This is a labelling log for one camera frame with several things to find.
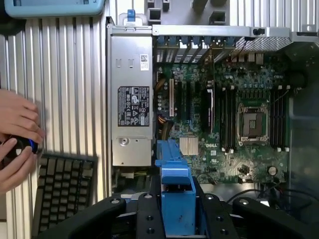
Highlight person's right hand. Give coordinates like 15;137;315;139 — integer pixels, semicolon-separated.
0;138;38;194

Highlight person's left hand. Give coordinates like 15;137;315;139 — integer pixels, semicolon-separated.
0;88;46;144

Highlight green Dell motherboard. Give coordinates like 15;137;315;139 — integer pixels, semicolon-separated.
153;62;291;185

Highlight silver finned chipset heatsink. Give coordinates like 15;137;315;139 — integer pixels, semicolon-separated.
179;136;199;155

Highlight black keyboard grey keys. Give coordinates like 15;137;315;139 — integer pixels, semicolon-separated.
37;154;98;235

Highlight black RAM slot white clips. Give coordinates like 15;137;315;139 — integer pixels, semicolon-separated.
276;84;283;153
220;86;227;153
285;84;292;153
229;85;235;154

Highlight metal CPU socket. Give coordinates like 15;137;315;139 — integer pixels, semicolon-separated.
236;102;270;147

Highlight black graphics card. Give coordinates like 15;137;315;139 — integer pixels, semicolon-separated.
200;78;216;134

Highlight black expansion slot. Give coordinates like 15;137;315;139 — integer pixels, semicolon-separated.
176;79;182;120
185;81;192;120

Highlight white expansion slot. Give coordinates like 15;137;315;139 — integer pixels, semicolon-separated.
169;78;174;117

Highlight silver open PC case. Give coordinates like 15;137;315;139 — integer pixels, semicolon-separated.
106;12;319;225

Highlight silver power supply unit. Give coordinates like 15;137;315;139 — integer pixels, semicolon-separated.
111;33;153;167

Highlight light blue bin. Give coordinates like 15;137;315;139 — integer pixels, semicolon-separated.
4;0;107;18

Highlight thin black cable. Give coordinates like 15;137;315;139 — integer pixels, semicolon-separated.
226;188;267;205

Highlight sleeved multicolour power cable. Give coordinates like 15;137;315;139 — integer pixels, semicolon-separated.
156;114;175;141

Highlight yellow black power wires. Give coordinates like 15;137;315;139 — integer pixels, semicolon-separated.
155;72;168;93

